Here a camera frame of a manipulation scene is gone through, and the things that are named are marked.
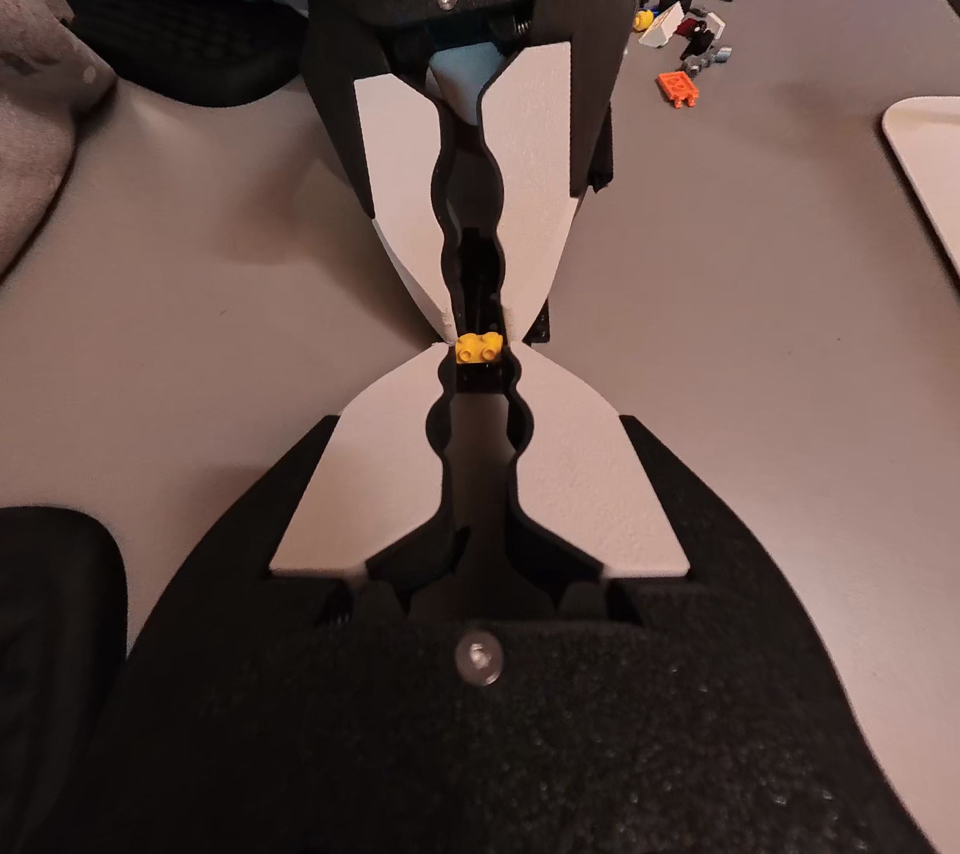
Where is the black round cushion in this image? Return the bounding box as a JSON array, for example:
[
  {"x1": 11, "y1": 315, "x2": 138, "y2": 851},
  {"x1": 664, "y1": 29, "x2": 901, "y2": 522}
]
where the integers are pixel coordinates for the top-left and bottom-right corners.
[{"x1": 0, "y1": 0, "x2": 319, "y2": 854}]

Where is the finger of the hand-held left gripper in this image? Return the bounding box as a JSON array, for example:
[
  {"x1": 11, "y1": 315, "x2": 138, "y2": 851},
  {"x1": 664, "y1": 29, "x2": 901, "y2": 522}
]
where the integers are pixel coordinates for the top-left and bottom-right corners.
[
  {"x1": 351, "y1": 70, "x2": 460, "y2": 344},
  {"x1": 479, "y1": 37, "x2": 582, "y2": 345}
]

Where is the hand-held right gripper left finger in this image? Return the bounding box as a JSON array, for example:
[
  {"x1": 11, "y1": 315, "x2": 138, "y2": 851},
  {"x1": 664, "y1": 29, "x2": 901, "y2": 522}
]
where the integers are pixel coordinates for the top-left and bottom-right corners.
[{"x1": 267, "y1": 344, "x2": 456, "y2": 588}]

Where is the black lego chassis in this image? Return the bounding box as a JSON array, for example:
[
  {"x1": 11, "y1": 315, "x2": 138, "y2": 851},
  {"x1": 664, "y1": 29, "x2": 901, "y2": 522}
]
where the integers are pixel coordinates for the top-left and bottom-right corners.
[{"x1": 446, "y1": 227, "x2": 553, "y2": 393}]

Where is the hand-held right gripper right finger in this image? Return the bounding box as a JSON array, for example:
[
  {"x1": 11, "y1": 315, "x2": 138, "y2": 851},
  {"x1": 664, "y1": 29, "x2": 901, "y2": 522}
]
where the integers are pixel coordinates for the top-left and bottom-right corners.
[{"x1": 507, "y1": 341, "x2": 694, "y2": 588}]

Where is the pile of lego pieces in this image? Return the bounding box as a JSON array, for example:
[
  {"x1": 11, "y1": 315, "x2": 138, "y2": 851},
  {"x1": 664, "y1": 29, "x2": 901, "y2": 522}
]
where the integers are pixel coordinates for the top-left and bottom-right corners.
[{"x1": 615, "y1": 0, "x2": 747, "y2": 114}]

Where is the white book stand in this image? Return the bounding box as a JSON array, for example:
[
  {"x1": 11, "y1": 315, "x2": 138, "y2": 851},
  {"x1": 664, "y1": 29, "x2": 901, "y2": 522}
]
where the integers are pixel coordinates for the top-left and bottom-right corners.
[{"x1": 879, "y1": 95, "x2": 960, "y2": 279}]

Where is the small yellow lego piece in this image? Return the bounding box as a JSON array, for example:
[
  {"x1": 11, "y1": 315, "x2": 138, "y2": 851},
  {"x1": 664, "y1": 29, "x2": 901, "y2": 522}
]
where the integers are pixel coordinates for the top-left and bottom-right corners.
[{"x1": 455, "y1": 329, "x2": 507, "y2": 365}]

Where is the person's grey sweatshirt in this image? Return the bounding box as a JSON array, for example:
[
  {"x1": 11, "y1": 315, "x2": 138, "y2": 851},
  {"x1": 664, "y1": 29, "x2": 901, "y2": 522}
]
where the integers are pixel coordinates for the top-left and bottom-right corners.
[{"x1": 0, "y1": 0, "x2": 120, "y2": 282}]

